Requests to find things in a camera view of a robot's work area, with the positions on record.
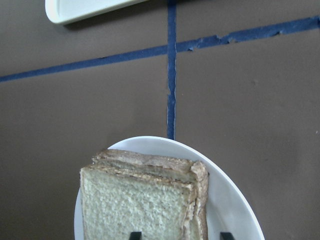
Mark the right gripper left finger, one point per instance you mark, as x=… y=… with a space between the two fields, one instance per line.
x=135 y=235

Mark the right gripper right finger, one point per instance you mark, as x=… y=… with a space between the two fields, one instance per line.
x=226 y=236

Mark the white round plate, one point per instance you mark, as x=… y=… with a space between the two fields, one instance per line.
x=227 y=210

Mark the brown bread slice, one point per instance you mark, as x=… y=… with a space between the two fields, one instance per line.
x=117 y=202

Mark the toast with fried egg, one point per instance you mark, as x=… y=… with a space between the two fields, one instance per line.
x=175 y=170

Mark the cream bear tray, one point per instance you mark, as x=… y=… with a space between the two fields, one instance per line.
x=69 y=11

